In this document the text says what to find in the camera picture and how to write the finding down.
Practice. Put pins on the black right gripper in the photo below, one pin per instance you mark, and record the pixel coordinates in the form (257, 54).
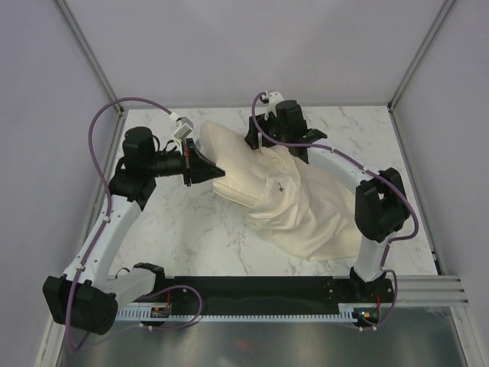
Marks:
(252, 136)

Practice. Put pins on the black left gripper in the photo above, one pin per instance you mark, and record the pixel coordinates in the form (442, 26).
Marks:
(200, 168)

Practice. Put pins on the cream pillow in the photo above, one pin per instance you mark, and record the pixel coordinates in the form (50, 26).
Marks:
(246, 170)

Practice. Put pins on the cream satin pillowcase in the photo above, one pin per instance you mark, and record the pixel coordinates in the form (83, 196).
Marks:
(304, 210)

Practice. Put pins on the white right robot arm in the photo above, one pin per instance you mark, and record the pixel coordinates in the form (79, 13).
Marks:
(381, 207)

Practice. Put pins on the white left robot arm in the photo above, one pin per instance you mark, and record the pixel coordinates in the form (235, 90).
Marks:
(83, 297)

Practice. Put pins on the shiny metal sheet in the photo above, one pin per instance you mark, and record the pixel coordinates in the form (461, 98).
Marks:
(410, 337)

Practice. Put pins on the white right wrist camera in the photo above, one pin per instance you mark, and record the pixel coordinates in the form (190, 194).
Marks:
(270, 100)

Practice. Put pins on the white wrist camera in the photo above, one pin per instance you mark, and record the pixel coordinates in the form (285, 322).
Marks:
(270, 100)
(184, 127)

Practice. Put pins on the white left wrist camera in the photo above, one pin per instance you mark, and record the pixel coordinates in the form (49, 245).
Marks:
(184, 127)

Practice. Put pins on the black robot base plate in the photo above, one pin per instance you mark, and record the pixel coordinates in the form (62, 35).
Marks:
(270, 294)

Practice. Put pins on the left aluminium frame post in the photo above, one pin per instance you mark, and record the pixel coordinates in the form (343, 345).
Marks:
(85, 48)

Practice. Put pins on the aluminium frame post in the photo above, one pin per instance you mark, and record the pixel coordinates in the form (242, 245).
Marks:
(85, 48)
(421, 51)

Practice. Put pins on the white slotted cable duct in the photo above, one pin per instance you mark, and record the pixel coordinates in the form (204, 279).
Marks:
(155, 314)

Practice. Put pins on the right aluminium frame post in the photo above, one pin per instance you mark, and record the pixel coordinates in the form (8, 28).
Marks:
(421, 51)

